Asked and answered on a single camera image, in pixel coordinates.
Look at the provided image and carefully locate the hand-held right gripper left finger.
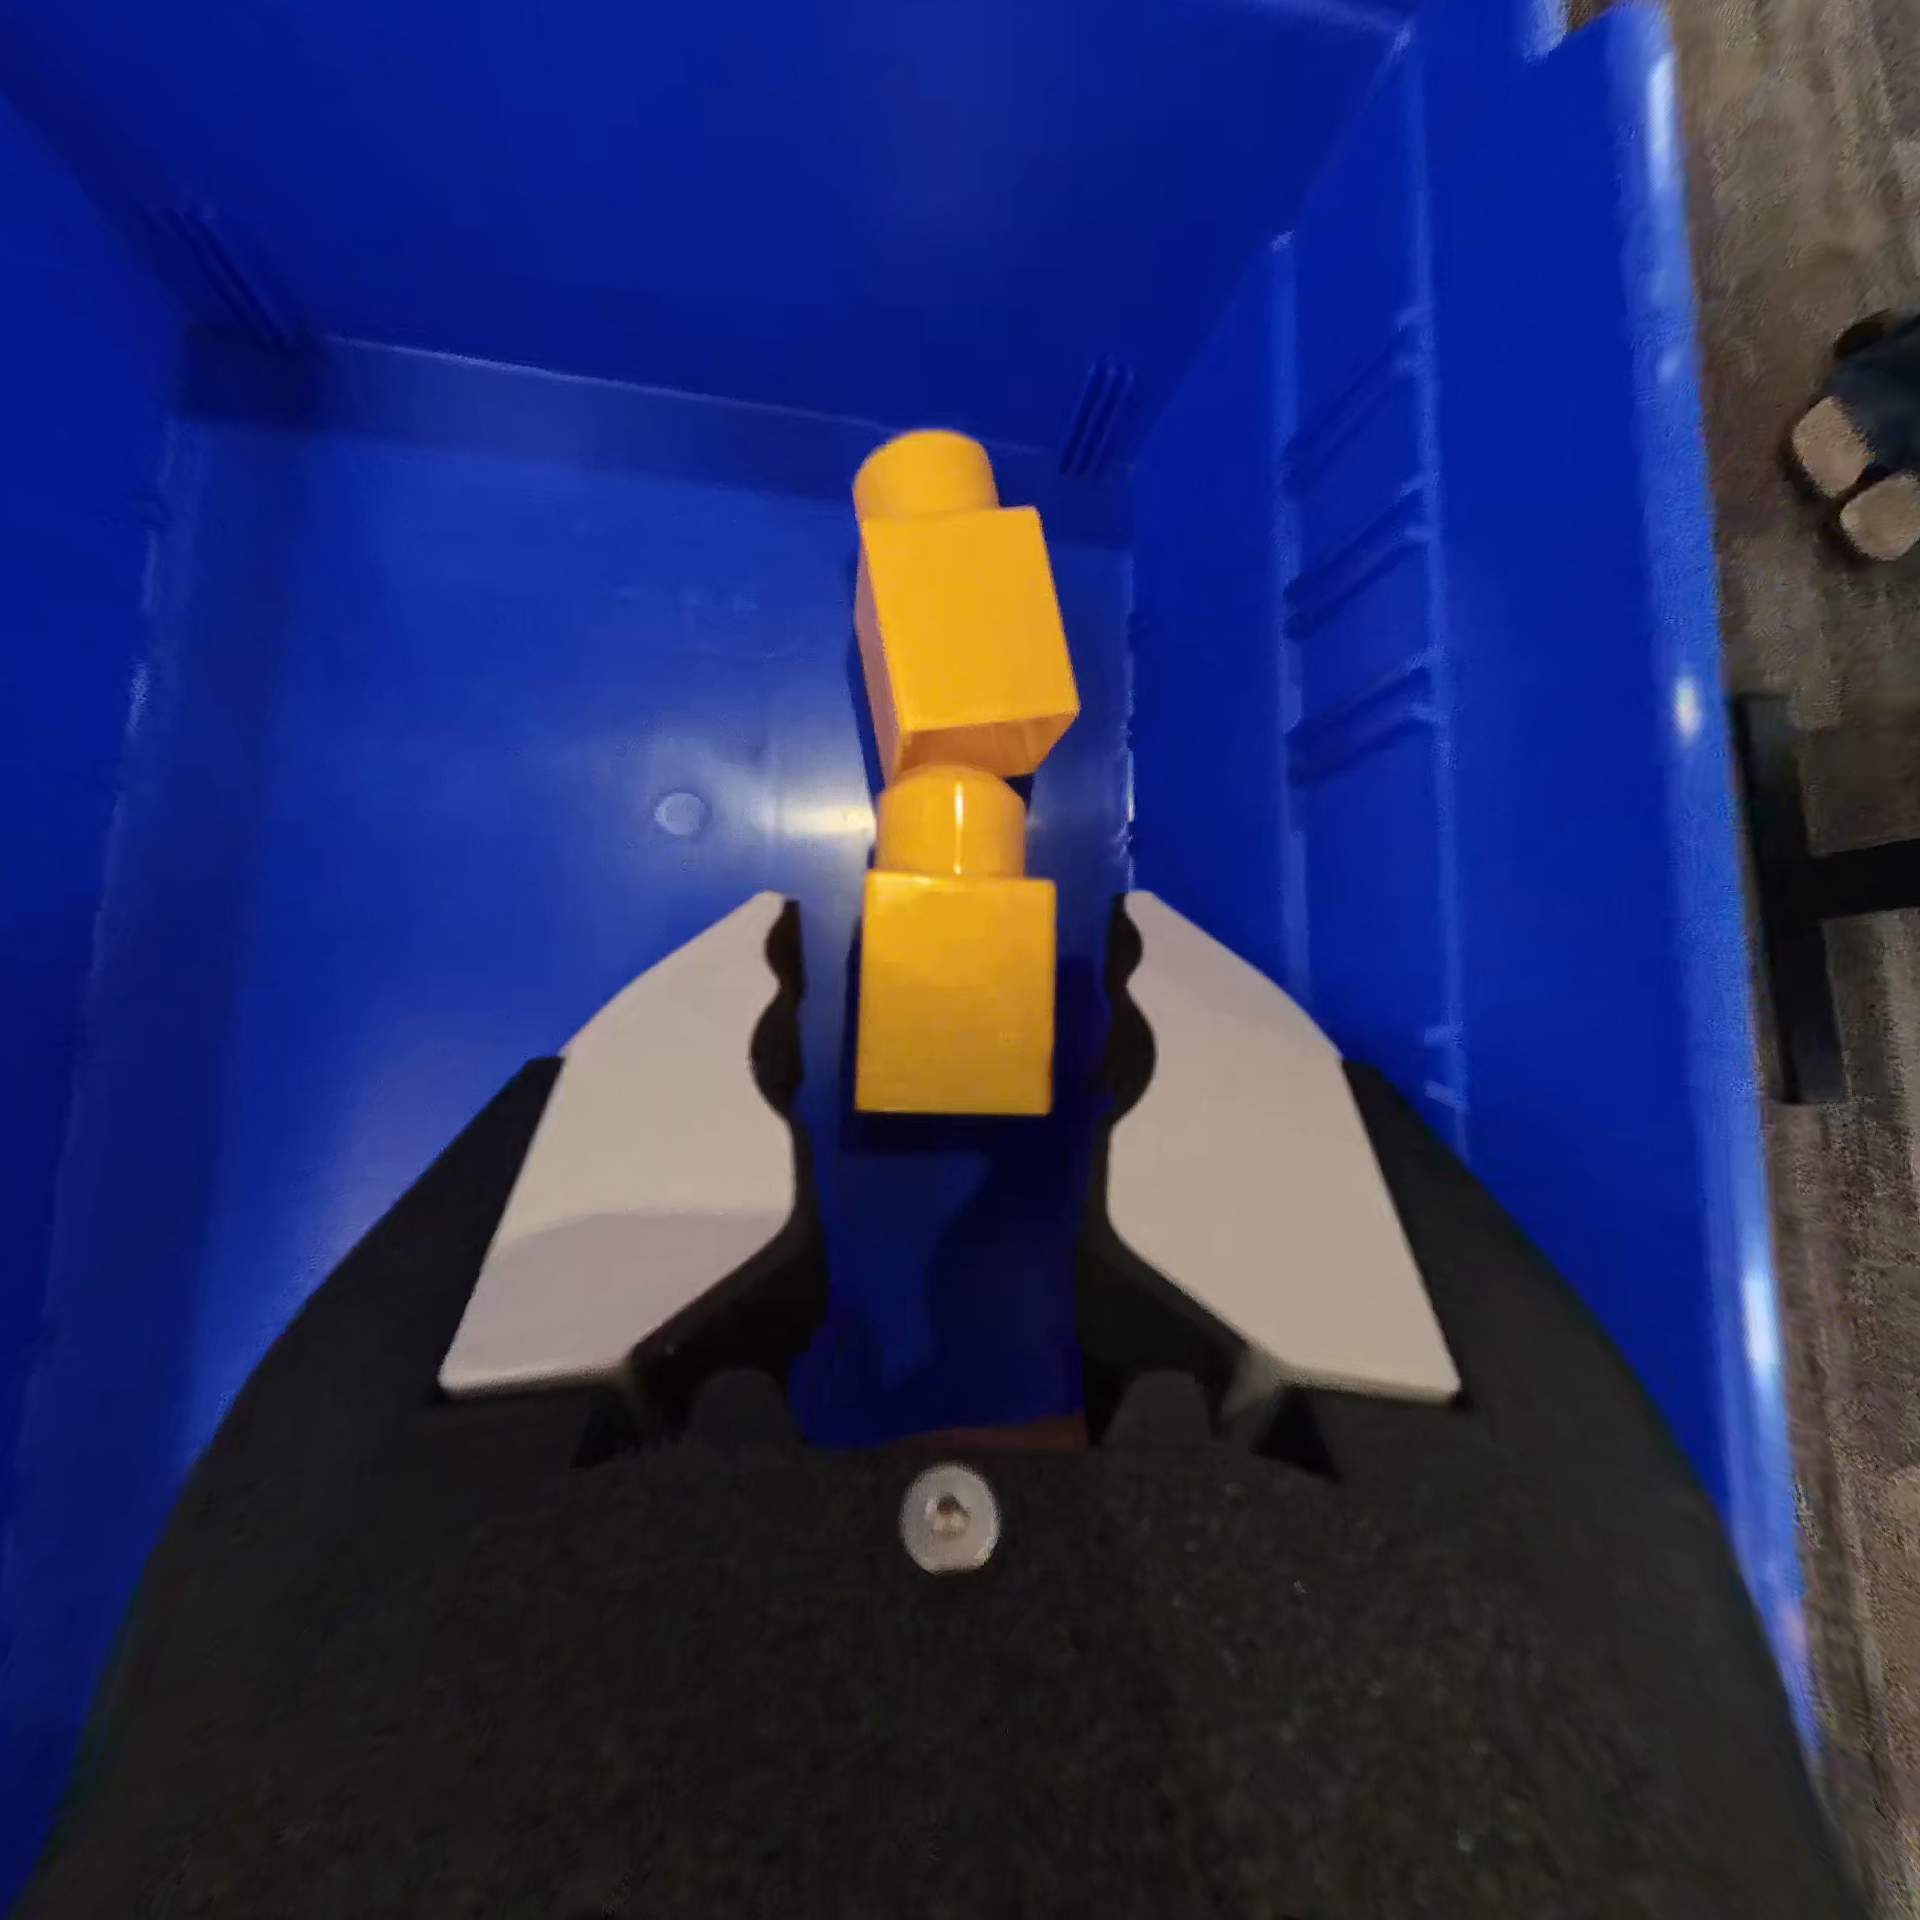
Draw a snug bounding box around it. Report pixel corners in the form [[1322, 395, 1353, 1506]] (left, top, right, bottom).
[[441, 891, 831, 1401]]

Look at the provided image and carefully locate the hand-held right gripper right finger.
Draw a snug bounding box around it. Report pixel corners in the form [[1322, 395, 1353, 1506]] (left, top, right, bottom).
[[1077, 891, 1465, 1413]]

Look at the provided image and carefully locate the yellow toy building block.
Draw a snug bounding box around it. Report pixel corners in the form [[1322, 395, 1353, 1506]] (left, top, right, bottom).
[[854, 762, 1063, 1120], [851, 429, 1082, 789]]

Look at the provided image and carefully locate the blue plastic bin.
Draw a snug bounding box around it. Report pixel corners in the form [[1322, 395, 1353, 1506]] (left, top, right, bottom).
[[0, 0, 1818, 1803]]

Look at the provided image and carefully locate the black chair base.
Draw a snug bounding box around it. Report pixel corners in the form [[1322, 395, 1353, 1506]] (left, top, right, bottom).
[[1734, 301, 1920, 1111]]

